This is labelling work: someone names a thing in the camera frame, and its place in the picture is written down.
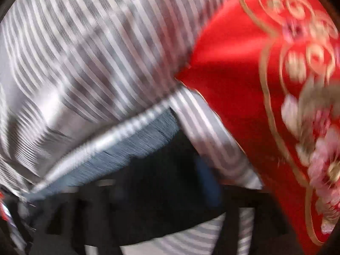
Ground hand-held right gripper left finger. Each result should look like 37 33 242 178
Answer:
46 191 125 255

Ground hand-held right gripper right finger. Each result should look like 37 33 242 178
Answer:
195 157 291 255

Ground dark pants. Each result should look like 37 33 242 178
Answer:
23 109 235 248

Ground red embroidered blanket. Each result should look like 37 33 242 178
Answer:
175 0 340 255

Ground grey striped bed sheet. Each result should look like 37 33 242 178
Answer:
0 0 266 255

